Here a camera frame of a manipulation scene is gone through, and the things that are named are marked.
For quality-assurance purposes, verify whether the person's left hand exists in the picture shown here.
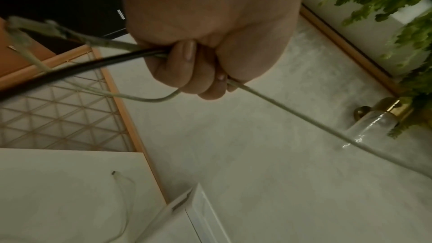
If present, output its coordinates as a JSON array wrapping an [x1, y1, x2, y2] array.
[[123, 0, 308, 101]]

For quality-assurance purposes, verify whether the white cable with plug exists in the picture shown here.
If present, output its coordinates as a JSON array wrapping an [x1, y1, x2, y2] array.
[[5, 15, 183, 103]]

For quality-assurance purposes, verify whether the black cable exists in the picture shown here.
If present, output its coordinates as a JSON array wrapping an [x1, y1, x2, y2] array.
[[0, 46, 171, 103]]

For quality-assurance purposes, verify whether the thin white cable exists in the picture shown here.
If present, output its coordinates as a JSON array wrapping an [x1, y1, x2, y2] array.
[[227, 76, 432, 179]]

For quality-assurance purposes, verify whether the black cabinet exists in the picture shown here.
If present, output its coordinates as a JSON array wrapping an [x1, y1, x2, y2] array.
[[0, 0, 128, 55]]

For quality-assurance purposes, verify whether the wooden edge strip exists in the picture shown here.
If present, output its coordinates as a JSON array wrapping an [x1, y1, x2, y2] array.
[[300, 5, 407, 97]]

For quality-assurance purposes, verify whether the white planter box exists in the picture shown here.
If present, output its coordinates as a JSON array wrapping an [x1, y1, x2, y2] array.
[[302, 0, 432, 78]]

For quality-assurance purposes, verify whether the gold round knob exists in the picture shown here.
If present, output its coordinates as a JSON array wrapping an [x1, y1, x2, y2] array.
[[353, 106, 373, 120]]

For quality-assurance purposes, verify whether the wooden lattice panel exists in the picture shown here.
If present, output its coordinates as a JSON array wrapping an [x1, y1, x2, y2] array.
[[0, 45, 146, 153]]

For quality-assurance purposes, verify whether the orange wooden furniture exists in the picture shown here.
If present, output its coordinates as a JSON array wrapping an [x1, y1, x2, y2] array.
[[0, 17, 57, 84]]

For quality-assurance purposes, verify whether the white cardboard box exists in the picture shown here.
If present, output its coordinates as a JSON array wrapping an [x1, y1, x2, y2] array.
[[134, 183, 234, 243]]

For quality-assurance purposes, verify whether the white cable with metal connector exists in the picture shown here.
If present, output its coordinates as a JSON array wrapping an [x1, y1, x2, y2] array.
[[0, 170, 137, 243]]

